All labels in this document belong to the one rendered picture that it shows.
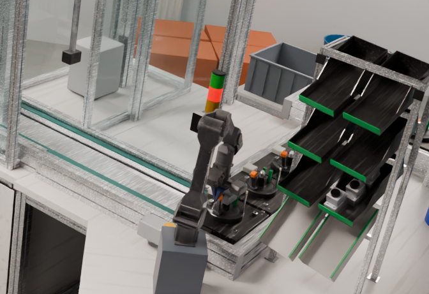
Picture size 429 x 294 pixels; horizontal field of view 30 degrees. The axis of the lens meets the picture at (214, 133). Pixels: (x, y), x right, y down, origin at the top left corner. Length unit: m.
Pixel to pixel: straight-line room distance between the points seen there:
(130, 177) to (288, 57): 2.27
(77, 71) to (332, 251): 1.66
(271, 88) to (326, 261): 2.27
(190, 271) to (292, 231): 0.40
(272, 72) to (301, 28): 2.18
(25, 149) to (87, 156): 0.24
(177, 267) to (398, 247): 1.02
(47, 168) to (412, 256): 1.40
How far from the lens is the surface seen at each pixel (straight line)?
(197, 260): 2.45
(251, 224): 2.81
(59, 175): 3.02
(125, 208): 2.86
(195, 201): 2.42
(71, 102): 3.75
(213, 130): 2.34
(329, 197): 2.52
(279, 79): 4.72
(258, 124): 3.84
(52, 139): 3.27
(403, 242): 3.20
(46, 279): 3.55
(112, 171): 3.09
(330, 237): 2.66
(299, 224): 2.68
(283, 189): 2.58
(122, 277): 2.64
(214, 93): 2.83
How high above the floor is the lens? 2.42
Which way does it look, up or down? 25 degrees down
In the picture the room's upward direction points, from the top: 11 degrees clockwise
